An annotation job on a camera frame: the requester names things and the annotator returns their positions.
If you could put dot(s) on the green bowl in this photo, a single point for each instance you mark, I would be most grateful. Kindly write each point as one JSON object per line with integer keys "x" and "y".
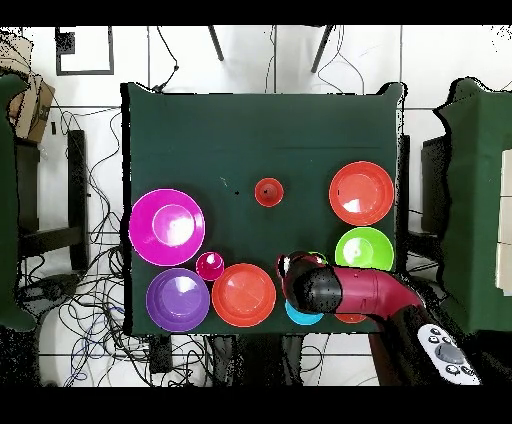
{"x": 364, "y": 248}

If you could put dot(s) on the black power box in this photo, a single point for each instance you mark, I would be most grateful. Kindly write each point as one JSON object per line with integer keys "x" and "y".
{"x": 160, "y": 356}

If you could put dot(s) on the black square floor frame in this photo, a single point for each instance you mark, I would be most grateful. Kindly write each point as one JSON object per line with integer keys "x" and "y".
{"x": 66, "y": 42}

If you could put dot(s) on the small deep orange bowl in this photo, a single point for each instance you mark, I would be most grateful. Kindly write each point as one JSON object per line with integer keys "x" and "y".
{"x": 351, "y": 318}

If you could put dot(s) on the cardboard box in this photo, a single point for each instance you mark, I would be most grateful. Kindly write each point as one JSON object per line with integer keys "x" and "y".
{"x": 34, "y": 108}

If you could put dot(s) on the grey pedestal leg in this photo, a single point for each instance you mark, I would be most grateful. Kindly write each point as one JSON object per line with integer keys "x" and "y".
{"x": 48, "y": 290}

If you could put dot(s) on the wide orange bowl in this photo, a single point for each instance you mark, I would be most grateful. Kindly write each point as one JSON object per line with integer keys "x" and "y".
{"x": 244, "y": 296}
{"x": 362, "y": 188}

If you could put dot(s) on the orange cup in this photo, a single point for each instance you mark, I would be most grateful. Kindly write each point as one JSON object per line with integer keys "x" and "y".
{"x": 276, "y": 198}

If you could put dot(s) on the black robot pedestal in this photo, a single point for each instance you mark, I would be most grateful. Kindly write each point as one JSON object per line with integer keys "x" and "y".
{"x": 256, "y": 360}

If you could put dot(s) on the black camera tripod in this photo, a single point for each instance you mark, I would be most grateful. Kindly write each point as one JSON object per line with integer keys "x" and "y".
{"x": 218, "y": 48}

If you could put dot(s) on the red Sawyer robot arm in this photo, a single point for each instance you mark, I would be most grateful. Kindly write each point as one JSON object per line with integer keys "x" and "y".
{"x": 360, "y": 292}

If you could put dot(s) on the small blue bowl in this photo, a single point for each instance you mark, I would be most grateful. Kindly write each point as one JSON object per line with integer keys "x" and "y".
{"x": 304, "y": 318}

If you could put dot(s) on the crimson red cup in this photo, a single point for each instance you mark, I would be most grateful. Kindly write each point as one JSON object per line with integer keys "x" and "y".
{"x": 210, "y": 268}

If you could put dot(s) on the black stand frame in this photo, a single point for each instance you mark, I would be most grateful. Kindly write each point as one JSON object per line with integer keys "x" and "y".
{"x": 434, "y": 180}
{"x": 78, "y": 180}

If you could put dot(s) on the white boxes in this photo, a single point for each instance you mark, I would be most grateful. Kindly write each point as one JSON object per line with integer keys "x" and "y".
{"x": 506, "y": 224}

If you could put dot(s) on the purple bowl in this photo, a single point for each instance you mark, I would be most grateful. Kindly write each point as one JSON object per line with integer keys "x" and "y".
{"x": 178, "y": 304}

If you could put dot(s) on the large pink bowl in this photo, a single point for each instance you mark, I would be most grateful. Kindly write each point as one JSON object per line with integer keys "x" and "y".
{"x": 144, "y": 240}

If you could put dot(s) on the green cloth side table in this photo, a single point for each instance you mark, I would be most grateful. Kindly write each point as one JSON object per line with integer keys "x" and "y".
{"x": 472, "y": 200}
{"x": 8, "y": 200}

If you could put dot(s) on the green cup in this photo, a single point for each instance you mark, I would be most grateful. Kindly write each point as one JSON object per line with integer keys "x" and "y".
{"x": 320, "y": 256}

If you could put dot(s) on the dark green tablecloth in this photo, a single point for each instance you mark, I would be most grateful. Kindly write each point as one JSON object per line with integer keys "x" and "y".
{"x": 256, "y": 160}

